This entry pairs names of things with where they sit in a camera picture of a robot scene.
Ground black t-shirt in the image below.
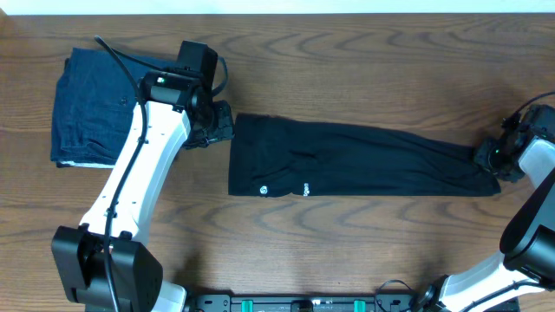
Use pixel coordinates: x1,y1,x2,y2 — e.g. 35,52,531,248
228,114,500,198

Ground folded dark blue jeans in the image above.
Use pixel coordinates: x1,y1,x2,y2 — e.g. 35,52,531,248
50,48,136,165

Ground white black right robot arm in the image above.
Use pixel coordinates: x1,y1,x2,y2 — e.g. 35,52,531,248
412,104,554,312

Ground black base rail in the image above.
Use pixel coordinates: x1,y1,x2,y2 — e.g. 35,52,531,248
186,292,520,312

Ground folded white garment under jeans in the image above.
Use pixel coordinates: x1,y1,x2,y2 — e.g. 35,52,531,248
55,161,114,169

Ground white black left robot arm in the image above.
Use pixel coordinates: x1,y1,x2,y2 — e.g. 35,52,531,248
51,41,234,312

